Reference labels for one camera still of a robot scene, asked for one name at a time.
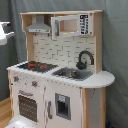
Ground left red stove knob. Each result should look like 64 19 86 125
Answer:
13 76 19 82

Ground grey ice dispenser panel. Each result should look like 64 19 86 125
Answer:
55 93 71 120

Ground white cabinet door grey handle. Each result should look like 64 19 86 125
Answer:
45 82 82 128

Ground right red stove knob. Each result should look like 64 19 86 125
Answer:
32 81 37 87

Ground wooden toy kitchen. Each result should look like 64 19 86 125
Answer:
7 10 115 128

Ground black stovetop red burners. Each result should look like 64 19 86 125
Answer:
20 61 56 73

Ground black toy faucet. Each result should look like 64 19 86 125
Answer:
76 50 94 70

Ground oven door with window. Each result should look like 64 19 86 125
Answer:
13 87 44 128

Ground white microwave door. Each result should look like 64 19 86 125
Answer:
51 14 92 39

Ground red stove knob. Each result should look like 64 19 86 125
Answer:
32 81 37 87
13 76 19 82

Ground grey toy sink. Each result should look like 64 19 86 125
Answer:
53 67 92 81

